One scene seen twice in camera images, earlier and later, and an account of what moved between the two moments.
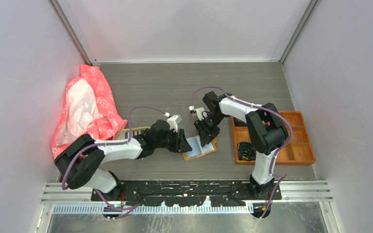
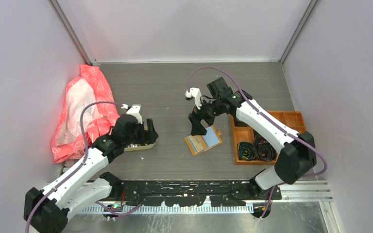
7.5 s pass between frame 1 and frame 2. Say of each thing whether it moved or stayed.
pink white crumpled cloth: stayed
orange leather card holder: moved
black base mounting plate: stayed
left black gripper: moved
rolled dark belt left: stayed
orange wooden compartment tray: stayed
